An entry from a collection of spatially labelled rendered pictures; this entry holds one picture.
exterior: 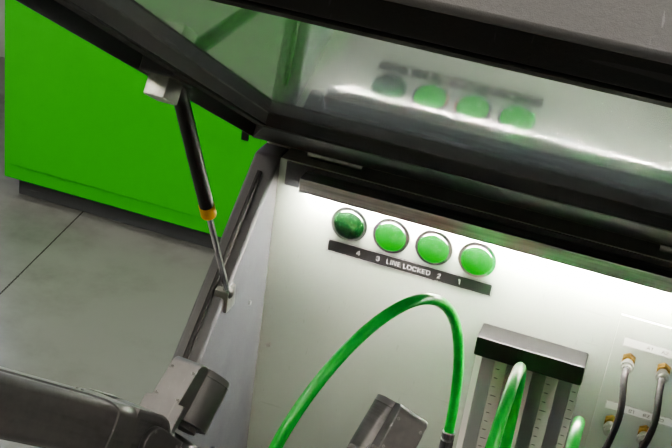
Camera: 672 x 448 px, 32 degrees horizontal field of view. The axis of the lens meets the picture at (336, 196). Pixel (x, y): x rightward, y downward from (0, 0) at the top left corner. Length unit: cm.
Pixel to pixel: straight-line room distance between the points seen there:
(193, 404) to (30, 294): 281
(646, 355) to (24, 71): 317
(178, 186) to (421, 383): 264
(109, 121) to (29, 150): 38
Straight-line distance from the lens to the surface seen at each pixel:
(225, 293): 150
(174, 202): 423
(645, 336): 155
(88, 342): 374
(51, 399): 103
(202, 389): 120
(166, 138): 414
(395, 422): 116
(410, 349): 163
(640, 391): 159
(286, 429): 126
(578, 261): 148
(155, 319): 387
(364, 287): 161
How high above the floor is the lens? 210
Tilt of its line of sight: 26 degrees down
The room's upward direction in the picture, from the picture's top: 8 degrees clockwise
